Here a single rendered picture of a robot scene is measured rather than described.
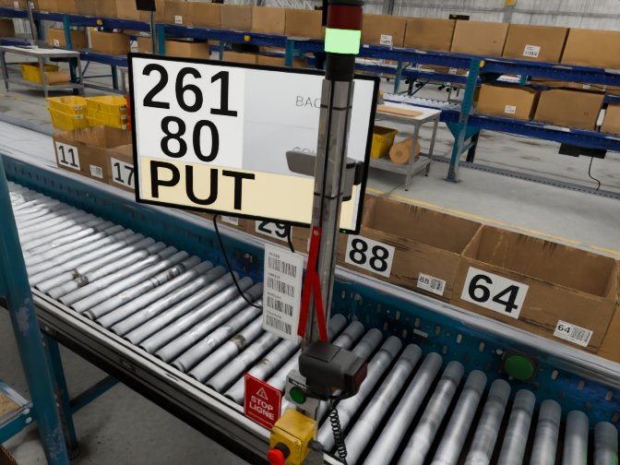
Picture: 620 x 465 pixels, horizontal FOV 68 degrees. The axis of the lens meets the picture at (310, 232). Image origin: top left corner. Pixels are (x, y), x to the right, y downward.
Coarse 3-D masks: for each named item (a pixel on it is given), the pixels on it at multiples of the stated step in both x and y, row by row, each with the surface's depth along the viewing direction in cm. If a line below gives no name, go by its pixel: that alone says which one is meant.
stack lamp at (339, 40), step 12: (336, 12) 64; (348, 12) 63; (360, 12) 64; (336, 24) 64; (348, 24) 64; (360, 24) 65; (336, 36) 65; (348, 36) 65; (336, 48) 66; (348, 48) 65
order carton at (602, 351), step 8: (616, 312) 114; (616, 320) 114; (608, 328) 116; (616, 328) 115; (608, 336) 117; (616, 336) 116; (608, 344) 117; (616, 344) 116; (600, 352) 119; (608, 352) 118; (616, 352) 117; (616, 360) 117
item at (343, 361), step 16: (304, 352) 83; (320, 352) 82; (336, 352) 82; (352, 352) 83; (304, 368) 83; (320, 368) 81; (336, 368) 79; (352, 368) 79; (320, 384) 84; (336, 384) 80; (352, 384) 78
